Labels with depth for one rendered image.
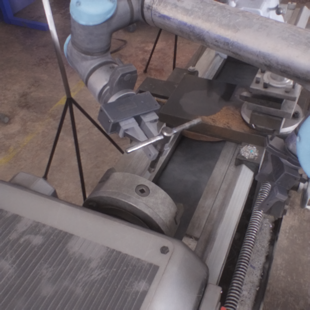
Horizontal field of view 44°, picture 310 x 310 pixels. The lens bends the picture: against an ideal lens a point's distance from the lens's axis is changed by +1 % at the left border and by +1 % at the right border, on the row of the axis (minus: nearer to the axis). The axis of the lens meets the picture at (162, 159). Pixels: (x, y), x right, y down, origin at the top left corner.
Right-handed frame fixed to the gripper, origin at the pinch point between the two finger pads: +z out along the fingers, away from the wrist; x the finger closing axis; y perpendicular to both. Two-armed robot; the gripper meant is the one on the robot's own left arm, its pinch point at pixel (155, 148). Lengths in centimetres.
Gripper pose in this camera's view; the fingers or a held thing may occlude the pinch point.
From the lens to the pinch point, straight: 81.9
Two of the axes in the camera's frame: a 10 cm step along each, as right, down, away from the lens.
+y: -2.9, 5.6, 7.7
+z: 5.6, 7.6, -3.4
